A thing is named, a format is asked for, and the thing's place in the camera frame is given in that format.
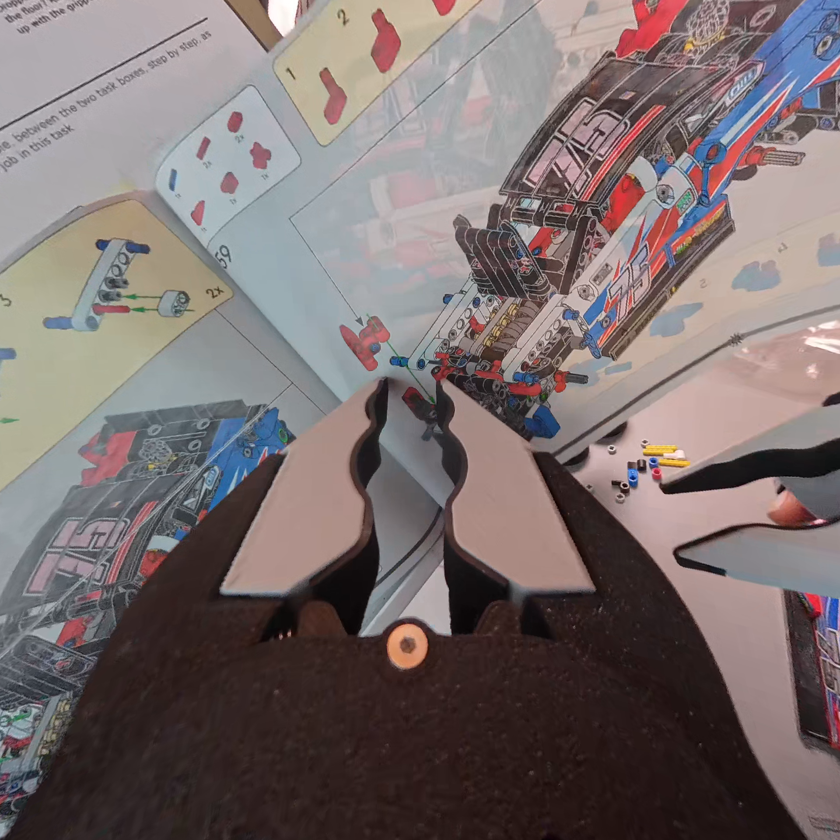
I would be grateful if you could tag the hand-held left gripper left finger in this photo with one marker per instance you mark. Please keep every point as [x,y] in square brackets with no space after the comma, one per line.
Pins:
[308,518]

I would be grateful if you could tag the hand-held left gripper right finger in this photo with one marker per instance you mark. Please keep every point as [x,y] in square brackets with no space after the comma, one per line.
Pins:
[518,518]

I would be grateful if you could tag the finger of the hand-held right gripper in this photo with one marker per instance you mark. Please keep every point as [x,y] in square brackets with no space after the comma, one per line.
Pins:
[787,436]
[787,558]

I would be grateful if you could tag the toy brick race car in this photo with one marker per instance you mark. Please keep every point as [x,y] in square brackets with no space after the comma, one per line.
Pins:
[820,656]

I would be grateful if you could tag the grey desk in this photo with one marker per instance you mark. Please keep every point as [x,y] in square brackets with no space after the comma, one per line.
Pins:
[735,656]

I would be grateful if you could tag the white printed task sheet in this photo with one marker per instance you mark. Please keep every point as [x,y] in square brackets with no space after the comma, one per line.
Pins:
[79,59]

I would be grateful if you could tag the person's right hand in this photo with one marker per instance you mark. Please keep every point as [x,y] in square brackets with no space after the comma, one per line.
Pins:
[791,510]

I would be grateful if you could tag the clear plastic bags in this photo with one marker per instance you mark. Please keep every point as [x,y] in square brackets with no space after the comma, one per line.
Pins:
[794,354]

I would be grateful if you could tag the cluster of small brick parts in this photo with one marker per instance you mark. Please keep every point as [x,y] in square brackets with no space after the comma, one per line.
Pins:
[656,453]

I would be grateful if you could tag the building instruction booklet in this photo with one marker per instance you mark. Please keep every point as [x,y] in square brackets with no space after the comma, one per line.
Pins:
[328,229]

